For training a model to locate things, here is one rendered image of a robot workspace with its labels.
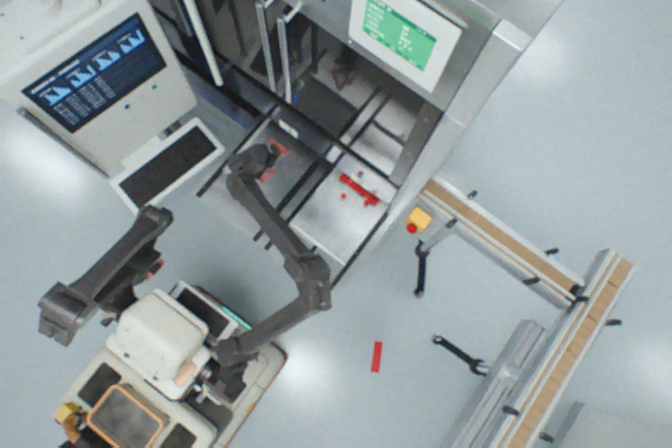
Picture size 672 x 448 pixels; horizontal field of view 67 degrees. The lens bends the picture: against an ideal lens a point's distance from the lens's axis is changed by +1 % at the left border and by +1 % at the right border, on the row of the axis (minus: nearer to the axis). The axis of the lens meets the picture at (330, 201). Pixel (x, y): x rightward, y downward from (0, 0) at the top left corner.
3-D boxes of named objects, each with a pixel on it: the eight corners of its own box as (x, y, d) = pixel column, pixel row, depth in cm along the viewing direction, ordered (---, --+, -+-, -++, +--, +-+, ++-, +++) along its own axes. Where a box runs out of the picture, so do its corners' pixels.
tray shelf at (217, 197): (268, 105, 209) (268, 103, 208) (405, 205, 200) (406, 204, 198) (191, 193, 199) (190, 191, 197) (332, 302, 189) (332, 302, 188)
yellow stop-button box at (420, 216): (415, 207, 190) (419, 202, 183) (430, 218, 189) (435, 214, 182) (403, 222, 188) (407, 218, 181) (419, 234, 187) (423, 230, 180)
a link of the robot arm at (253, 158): (226, 192, 148) (249, 194, 154) (249, 181, 141) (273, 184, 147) (222, 154, 151) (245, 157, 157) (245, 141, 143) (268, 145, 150)
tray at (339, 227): (343, 158, 202) (344, 155, 199) (396, 196, 199) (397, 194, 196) (291, 223, 195) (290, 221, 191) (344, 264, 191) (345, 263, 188)
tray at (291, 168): (277, 110, 207) (277, 106, 203) (327, 147, 203) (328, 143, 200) (223, 172, 199) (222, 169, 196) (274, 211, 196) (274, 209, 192)
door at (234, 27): (193, 34, 177) (136, -109, 121) (297, 110, 171) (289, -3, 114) (192, 35, 177) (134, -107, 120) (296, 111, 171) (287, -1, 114)
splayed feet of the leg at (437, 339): (436, 329, 272) (442, 329, 259) (514, 389, 266) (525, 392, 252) (428, 342, 270) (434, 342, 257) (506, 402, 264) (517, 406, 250)
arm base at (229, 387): (199, 380, 148) (231, 405, 147) (210, 362, 145) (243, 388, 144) (215, 364, 156) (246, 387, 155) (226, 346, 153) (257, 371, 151)
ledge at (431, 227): (418, 197, 201) (419, 195, 199) (444, 216, 199) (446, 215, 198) (398, 224, 198) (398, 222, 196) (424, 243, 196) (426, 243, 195)
